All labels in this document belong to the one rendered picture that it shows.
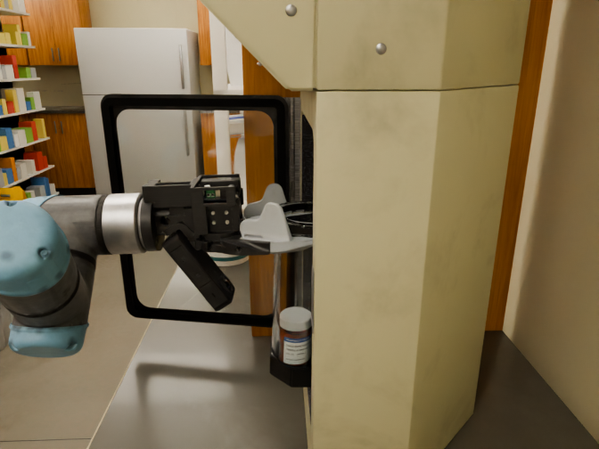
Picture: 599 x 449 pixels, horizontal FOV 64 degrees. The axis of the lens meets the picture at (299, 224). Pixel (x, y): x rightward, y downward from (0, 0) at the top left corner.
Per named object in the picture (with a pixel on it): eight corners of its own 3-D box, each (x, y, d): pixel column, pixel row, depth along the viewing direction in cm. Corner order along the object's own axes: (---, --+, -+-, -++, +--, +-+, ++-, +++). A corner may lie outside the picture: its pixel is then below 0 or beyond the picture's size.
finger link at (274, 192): (311, 181, 64) (247, 191, 60) (312, 223, 66) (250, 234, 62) (301, 176, 66) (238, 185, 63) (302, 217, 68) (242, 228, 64)
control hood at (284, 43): (299, 80, 72) (299, 8, 69) (316, 91, 42) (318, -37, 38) (224, 80, 72) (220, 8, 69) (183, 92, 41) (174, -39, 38)
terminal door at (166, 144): (290, 329, 84) (288, 94, 71) (127, 317, 88) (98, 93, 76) (291, 326, 85) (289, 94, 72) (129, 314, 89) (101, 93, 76)
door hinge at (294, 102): (299, 323, 85) (299, 97, 73) (300, 330, 83) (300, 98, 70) (291, 323, 85) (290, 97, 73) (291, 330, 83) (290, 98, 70)
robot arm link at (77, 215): (30, 273, 60) (44, 214, 64) (118, 270, 61) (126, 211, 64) (-5, 248, 53) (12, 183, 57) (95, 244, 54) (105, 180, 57)
